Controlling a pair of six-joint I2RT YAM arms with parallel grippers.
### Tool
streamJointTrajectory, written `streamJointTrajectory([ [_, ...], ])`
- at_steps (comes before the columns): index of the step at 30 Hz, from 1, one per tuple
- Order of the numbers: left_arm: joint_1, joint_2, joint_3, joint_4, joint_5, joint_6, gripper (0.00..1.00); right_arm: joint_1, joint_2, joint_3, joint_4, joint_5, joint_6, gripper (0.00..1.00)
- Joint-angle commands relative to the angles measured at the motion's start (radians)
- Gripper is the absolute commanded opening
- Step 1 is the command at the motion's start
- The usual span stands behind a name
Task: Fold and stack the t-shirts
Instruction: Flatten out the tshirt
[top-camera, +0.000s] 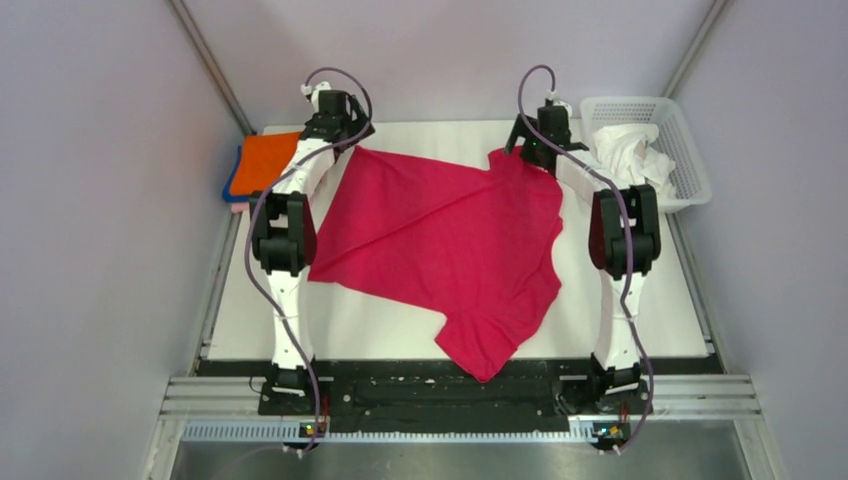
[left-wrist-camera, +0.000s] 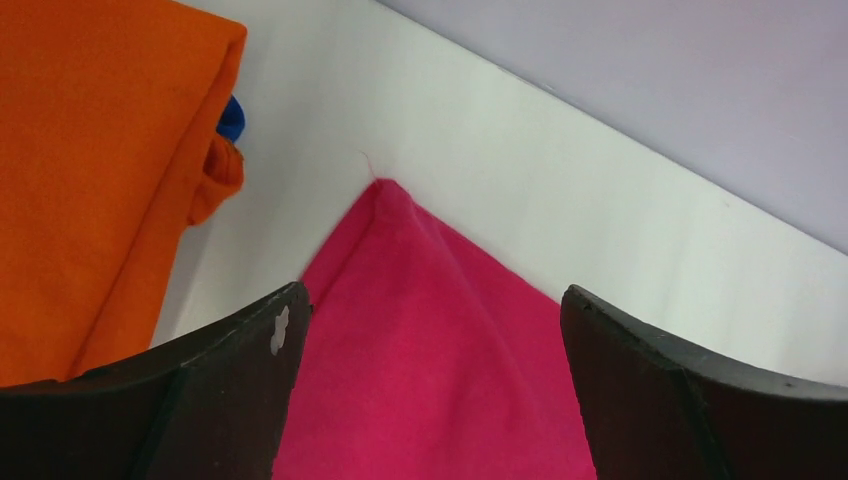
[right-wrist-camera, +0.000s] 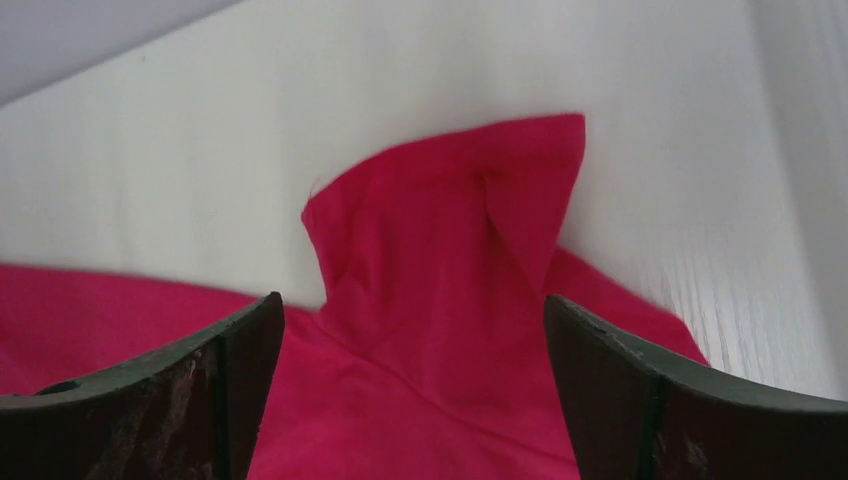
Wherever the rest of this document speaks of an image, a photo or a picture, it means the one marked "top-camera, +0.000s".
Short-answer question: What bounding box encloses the crimson red t-shirt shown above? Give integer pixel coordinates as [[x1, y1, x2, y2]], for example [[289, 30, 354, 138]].
[[309, 147, 564, 383]]

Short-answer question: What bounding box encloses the folded blue t-shirt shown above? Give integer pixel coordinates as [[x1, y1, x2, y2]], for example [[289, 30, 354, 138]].
[[221, 146, 251, 204]]

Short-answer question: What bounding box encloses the white slotted cable duct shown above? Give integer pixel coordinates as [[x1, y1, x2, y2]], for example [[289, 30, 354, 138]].
[[182, 419, 624, 445]]

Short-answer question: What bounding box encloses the crumpled white t-shirt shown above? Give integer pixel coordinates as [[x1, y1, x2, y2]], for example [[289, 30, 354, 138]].
[[592, 123, 676, 200]]

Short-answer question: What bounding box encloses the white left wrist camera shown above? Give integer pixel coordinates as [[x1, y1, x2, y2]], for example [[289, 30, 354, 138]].
[[300, 81, 332, 102]]

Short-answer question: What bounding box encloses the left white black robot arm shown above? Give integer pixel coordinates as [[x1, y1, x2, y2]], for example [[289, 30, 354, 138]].
[[245, 82, 374, 414]]

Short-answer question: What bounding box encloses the white plastic laundry basket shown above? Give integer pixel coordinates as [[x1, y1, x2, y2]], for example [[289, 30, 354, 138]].
[[580, 96, 713, 213]]

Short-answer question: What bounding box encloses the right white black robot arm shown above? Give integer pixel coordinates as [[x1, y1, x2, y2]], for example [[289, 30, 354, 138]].
[[504, 98, 661, 412]]

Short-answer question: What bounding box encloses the folded orange t-shirt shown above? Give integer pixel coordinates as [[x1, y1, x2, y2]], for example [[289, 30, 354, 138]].
[[235, 131, 300, 194]]

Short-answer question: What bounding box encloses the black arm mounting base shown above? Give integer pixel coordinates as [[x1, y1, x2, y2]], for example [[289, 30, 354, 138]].
[[195, 357, 723, 439]]

